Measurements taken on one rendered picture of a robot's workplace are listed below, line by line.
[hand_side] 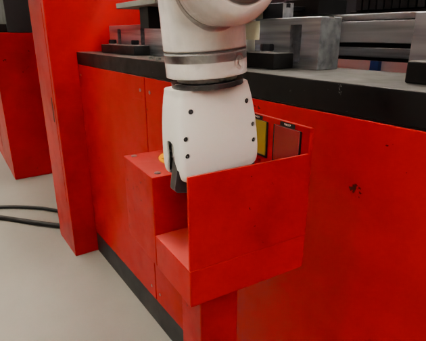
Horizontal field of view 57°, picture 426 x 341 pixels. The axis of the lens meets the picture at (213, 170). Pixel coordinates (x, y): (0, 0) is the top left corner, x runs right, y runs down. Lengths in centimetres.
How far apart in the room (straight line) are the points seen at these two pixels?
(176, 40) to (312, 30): 45
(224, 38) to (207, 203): 16
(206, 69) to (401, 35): 67
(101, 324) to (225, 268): 108
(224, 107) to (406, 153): 26
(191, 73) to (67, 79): 132
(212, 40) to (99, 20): 135
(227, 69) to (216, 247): 18
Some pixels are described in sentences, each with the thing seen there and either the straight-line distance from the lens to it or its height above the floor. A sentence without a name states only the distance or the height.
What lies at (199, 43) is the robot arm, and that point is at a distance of 38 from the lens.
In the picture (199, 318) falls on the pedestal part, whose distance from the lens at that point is 57.
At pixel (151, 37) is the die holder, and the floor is 93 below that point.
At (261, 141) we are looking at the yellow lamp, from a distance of 52.
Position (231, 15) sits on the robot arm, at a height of 95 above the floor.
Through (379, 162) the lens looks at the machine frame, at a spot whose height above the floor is 78.
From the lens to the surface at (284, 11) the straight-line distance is 88.
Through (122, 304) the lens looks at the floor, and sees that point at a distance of 157.
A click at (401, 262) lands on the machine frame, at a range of 60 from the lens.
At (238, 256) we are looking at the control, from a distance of 45.
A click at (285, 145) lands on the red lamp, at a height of 81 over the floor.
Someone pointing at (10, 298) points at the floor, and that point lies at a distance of 173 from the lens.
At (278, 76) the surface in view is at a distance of 69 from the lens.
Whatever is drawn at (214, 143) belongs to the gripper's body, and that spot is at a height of 83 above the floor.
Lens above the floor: 94
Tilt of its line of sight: 19 degrees down
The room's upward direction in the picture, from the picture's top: straight up
